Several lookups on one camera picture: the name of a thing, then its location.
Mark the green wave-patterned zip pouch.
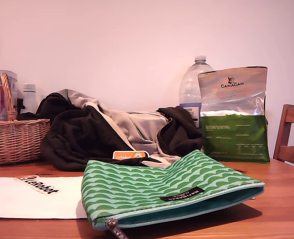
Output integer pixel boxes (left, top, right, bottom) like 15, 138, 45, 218
81, 148, 266, 239

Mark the grey hoodie with beige lining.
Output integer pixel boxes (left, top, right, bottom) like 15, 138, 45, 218
58, 89, 181, 167

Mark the orange LeRobot card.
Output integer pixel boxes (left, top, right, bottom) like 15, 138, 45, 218
111, 150, 150, 161

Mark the large clear water bottle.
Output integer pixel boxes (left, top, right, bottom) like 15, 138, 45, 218
178, 55, 215, 129

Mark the silver green Canagan bag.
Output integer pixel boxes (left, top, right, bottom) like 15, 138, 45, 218
197, 66, 271, 164

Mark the white flask bottle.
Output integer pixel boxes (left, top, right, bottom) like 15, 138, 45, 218
22, 83, 38, 115

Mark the large white paper sheet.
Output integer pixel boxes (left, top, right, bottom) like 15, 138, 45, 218
0, 176, 88, 220

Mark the wicker basket with handle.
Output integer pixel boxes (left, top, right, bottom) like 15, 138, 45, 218
0, 72, 51, 166

